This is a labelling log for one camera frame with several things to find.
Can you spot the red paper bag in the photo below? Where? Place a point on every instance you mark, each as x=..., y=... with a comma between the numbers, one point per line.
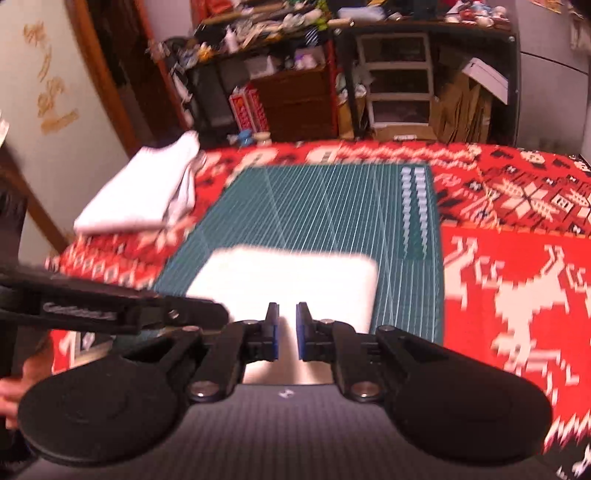
x=217, y=5

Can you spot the green cutting mat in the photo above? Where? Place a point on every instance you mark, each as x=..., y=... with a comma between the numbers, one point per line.
x=300, y=207

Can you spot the gold wall decal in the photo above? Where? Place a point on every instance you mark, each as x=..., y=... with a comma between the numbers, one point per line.
x=60, y=121

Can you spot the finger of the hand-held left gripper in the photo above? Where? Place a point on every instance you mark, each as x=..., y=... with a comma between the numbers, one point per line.
x=189, y=314

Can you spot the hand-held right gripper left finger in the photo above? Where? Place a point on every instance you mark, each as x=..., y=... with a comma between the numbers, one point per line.
x=275, y=330

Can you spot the orange fridge sticker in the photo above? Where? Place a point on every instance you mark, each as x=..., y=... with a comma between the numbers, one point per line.
x=547, y=5

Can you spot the red white printed box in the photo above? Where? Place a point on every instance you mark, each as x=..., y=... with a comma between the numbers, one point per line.
x=249, y=108

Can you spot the silver refrigerator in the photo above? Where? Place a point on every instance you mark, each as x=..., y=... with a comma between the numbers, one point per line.
x=549, y=92

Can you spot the stack of leaning cardboard sheets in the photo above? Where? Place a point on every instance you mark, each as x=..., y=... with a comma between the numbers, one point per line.
x=457, y=120

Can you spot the white knit vest maroon trim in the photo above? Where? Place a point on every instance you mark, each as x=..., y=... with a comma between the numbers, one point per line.
x=286, y=277

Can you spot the white cardboard box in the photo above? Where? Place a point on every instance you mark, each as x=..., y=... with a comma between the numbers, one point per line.
x=487, y=78

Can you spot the stack of flat cardboard boxes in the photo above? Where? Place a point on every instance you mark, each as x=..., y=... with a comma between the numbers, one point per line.
x=406, y=132

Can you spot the wooden drawer cabinet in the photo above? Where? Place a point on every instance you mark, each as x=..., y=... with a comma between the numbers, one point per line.
x=295, y=106

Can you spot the red patterned blanket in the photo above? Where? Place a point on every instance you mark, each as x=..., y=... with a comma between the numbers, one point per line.
x=508, y=286

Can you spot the cluttered black shelf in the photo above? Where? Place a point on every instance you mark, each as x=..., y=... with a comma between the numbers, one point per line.
x=207, y=92

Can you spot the small blue figurine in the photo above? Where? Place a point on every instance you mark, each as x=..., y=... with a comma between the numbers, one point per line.
x=242, y=137

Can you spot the red white figurine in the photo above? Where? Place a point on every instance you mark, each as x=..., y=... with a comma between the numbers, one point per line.
x=467, y=13

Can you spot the folded white garment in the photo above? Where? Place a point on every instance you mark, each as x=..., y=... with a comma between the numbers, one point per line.
x=138, y=194

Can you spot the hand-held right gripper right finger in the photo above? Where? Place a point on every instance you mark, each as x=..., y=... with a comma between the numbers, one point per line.
x=301, y=330

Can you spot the light blue pouch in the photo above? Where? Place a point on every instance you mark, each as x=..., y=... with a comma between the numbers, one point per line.
x=364, y=13

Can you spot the white plastic drawer unit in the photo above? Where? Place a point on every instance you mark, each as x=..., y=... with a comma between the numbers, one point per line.
x=397, y=83

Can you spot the wooden door frame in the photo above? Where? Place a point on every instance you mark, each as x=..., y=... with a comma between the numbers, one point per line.
x=99, y=69

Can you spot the white hanging cloth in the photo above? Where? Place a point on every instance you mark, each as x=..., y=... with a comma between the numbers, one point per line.
x=3, y=127

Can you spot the black metal desk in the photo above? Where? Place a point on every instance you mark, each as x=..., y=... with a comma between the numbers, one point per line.
x=415, y=25

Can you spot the white mug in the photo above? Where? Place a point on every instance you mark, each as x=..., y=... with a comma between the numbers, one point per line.
x=483, y=21

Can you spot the person's left hand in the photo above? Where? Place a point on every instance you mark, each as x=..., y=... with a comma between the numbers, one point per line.
x=9, y=401

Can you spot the white ceramic pot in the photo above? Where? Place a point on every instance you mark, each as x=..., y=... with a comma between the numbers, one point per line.
x=264, y=138

